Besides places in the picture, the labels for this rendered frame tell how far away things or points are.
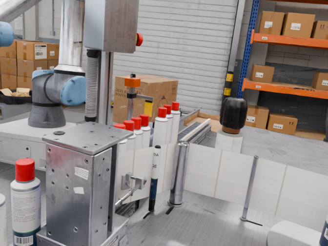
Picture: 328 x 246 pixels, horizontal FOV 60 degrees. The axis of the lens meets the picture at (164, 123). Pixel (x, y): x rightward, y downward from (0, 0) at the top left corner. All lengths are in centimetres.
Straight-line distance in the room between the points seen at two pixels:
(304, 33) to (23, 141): 414
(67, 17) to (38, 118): 41
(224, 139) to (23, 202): 60
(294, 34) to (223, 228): 405
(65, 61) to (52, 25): 524
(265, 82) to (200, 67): 124
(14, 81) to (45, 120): 366
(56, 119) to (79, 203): 76
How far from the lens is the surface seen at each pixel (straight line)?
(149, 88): 152
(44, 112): 125
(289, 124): 477
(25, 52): 471
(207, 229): 78
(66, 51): 114
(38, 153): 113
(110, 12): 80
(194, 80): 527
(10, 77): 491
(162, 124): 109
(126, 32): 82
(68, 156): 51
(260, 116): 471
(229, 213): 86
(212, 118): 209
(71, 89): 111
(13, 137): 117
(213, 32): 523
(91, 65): 84
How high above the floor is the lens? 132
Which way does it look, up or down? 15 degrees down
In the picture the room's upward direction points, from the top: 6 degrees clockwise
